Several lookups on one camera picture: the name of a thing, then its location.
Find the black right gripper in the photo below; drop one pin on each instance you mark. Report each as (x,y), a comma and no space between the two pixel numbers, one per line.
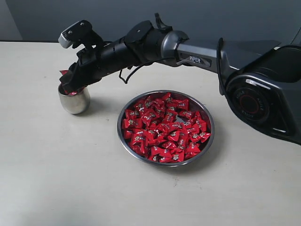
(99,62)

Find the red candy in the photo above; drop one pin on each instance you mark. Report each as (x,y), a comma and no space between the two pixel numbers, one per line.
(64,72)

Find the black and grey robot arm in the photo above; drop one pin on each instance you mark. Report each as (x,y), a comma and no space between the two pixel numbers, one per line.
(260,80)

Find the stainless steel cup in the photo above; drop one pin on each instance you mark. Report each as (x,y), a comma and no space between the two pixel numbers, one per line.
(75,104)

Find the pile of red wrapped candies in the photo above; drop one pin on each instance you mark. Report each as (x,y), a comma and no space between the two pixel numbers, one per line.
(164,131)

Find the round stainless steel plate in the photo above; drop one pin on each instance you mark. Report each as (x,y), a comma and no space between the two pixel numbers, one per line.
(127,143)

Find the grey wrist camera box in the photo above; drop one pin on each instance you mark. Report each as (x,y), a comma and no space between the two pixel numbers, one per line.
(80,33)

